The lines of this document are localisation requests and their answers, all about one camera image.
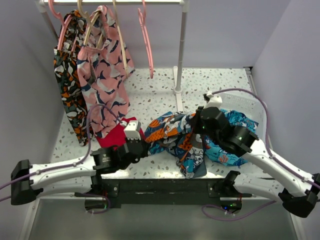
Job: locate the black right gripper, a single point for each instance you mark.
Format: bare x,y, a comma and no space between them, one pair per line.
195,126

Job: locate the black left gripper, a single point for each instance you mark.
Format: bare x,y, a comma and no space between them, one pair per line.
145,153

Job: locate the navy orange pirate shorts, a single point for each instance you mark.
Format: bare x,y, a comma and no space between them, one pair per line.
172,132

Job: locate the beige wooden hanger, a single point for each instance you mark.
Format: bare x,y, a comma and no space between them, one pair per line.
123,51

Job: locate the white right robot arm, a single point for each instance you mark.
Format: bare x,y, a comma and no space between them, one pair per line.
296,189

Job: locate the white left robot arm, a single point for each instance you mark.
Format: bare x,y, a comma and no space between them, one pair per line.
28,181

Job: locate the light blue shark shorts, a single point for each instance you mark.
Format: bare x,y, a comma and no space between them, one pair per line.
233,133

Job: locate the pink shark shorts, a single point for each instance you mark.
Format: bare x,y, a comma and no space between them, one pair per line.
101,75

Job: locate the black orange camo shorts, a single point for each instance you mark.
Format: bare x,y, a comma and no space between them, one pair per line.
66,74

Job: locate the pink empty hanger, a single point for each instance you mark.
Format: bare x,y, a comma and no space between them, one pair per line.
142,14

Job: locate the wooden hanger with shorts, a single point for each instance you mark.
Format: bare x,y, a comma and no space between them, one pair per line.
90,21

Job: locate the red folded cloth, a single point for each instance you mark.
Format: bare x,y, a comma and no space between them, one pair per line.
116,137

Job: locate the white plastic basket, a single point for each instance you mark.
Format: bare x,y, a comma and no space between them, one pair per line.
245,111

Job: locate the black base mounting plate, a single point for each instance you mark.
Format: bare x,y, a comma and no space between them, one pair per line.
170,191

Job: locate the white clothes rack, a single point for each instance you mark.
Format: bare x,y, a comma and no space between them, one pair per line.
177,70

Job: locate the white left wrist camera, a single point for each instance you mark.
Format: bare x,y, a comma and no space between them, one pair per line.
132,129

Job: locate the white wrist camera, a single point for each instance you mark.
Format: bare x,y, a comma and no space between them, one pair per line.
132,129
212,100

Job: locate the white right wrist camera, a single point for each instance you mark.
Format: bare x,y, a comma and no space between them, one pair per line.
212,100

